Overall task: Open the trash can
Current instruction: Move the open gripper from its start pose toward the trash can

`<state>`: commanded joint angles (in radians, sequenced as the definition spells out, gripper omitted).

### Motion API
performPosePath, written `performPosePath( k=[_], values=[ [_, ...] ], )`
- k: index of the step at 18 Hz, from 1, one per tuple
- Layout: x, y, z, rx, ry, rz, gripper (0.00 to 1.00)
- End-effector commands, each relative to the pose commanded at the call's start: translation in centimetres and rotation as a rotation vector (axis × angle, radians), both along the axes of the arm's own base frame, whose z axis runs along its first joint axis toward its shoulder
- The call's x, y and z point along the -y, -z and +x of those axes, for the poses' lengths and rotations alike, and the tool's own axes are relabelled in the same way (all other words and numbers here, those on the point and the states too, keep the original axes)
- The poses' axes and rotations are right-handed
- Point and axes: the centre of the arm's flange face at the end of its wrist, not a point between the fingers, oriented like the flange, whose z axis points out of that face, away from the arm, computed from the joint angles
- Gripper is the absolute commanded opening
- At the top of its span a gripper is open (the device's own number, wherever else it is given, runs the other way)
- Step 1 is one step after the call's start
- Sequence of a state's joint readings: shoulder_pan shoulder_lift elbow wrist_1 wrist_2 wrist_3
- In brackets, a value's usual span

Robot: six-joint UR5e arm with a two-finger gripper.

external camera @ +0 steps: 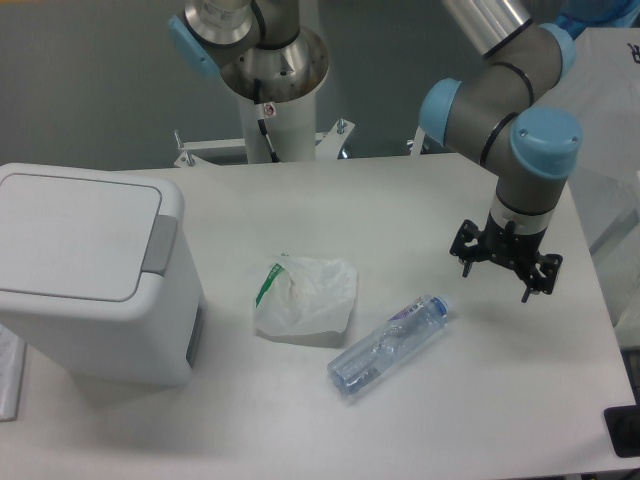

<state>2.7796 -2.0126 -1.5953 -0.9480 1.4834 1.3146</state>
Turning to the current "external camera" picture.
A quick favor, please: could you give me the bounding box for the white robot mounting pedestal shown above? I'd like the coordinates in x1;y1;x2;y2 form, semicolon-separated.
174;89;432;168

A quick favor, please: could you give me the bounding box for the crumpled white plastic bag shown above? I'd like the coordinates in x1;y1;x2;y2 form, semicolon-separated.
253;255;358;338

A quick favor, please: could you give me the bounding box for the black cable on pedestal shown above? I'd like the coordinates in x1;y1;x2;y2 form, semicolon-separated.
252;77;281;164

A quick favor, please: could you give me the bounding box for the black device at table edge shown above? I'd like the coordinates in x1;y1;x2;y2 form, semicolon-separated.
604;405;639;458

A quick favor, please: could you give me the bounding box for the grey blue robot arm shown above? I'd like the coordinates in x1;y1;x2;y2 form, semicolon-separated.
168;1;582;295

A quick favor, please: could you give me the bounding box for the white lidded trash can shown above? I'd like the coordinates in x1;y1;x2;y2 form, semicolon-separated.
1;163;205;386

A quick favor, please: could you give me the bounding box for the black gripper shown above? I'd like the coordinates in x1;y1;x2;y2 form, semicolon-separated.
449;219;563;303

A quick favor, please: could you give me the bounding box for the clear plastic water bottle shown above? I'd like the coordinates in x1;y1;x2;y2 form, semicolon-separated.
327;295;449;396

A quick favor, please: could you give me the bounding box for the white cabinet at right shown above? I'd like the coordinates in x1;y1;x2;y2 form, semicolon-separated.
570;28;639;342

